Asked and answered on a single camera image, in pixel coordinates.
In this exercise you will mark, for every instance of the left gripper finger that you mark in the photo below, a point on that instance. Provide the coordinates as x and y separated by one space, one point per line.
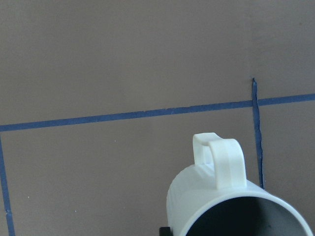
164 231

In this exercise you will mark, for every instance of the white mug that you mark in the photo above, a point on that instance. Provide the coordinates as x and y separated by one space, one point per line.
213 197

